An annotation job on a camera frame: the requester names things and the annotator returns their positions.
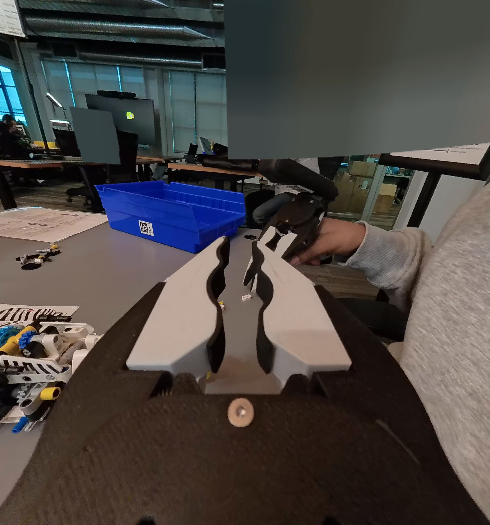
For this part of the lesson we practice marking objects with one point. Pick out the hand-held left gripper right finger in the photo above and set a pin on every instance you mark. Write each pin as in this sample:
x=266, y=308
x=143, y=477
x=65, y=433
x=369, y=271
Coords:
x=306, y=328

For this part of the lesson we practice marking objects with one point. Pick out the person's right forearm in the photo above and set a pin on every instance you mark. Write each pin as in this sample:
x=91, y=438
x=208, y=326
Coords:
x=392, y=254

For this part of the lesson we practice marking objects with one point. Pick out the black office chair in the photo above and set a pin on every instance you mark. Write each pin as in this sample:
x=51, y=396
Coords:
x=81, y=192

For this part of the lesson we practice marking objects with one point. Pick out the person's grey sweater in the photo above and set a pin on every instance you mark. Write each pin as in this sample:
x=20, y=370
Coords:
x=466, y=328

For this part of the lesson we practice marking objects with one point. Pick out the lego instruction booklet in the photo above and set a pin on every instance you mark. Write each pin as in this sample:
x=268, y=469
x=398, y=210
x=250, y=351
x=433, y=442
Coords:
x=44, y=223

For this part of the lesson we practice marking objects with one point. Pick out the black television screen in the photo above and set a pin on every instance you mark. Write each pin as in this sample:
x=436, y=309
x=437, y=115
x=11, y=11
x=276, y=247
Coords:
x=122, y=119

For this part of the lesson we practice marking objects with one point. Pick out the black metal frame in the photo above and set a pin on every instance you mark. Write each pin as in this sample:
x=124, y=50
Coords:
x=433, y=164

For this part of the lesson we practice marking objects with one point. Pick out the pile of small lego pieces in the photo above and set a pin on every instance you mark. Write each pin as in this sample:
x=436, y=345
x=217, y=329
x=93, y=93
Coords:
x=38, y=257

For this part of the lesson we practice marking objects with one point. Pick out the cardboard box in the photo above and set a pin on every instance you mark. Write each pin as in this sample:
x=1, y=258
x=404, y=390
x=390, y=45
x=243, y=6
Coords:
x=349, y=192
x=361, y=169
x=384, y=199

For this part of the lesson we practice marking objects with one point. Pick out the black video bar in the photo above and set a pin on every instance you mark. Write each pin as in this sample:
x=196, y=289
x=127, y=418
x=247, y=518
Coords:
x=115, y=94

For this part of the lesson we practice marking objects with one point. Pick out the zebra sticker sheet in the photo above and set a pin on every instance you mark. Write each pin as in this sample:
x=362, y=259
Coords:
x=23, y=311

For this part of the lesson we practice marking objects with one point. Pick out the white paper sign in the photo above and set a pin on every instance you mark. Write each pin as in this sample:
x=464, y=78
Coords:
x=9, y=16

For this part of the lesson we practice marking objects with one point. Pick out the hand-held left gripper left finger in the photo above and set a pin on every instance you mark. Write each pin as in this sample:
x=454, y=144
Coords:
x=175, y=324

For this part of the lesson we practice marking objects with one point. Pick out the zebra striped lego model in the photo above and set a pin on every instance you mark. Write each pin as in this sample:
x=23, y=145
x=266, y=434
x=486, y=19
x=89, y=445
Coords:
x=35, y=361

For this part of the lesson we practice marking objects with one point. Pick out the person's right hand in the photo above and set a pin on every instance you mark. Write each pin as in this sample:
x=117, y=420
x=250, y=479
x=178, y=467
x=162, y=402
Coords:
x=339, y=240

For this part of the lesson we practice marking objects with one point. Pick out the blue plastic bin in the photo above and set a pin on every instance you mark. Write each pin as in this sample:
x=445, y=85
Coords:
x=167, y=221

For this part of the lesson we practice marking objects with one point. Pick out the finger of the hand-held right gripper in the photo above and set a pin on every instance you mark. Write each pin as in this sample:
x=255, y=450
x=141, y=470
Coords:
x=289, y=244
x=272, y=236

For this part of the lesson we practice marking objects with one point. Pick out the black sign pole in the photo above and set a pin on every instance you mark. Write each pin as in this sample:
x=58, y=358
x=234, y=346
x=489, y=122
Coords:
x=31, y=94

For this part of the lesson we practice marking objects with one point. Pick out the wooden desk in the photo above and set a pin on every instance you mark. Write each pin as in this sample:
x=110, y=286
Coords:
x=195, y=166
x=23, y=164

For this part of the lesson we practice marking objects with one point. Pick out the black chair armrest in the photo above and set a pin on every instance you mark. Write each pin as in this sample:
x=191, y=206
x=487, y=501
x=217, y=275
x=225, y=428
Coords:
x=302, y=176

